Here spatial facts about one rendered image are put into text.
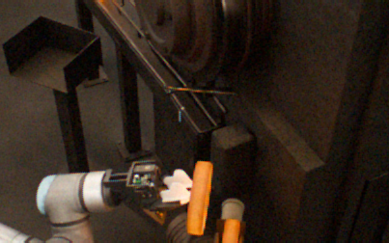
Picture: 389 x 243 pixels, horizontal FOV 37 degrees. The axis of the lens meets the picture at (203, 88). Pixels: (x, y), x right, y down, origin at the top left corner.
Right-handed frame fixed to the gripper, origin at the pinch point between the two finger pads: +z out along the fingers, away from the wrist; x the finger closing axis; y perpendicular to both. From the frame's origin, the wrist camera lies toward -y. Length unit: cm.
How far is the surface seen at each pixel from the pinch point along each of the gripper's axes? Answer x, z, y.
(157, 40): 40.6, -13.7, 13.6
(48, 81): 66, -68, -14
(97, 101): 122, -89, -70
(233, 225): 2.9, 3.6, -16.0
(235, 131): 31.9, 1.8, -13.4
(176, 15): 32.2, -3.7, 25.1
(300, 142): 23.6, 20.0, -11.1
